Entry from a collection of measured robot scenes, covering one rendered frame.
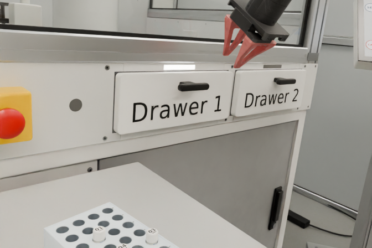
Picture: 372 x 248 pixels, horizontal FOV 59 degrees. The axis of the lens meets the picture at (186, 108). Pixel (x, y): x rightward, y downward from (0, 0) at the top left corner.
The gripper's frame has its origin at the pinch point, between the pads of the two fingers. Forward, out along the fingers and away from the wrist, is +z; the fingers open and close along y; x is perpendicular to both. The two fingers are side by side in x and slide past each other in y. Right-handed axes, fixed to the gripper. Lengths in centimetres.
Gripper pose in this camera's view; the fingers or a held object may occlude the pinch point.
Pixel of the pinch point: (232, 57)
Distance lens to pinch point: 61.8
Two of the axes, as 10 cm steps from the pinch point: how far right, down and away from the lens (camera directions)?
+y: -5.1, -7.2, 4.7
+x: -7.6, 1.1, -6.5
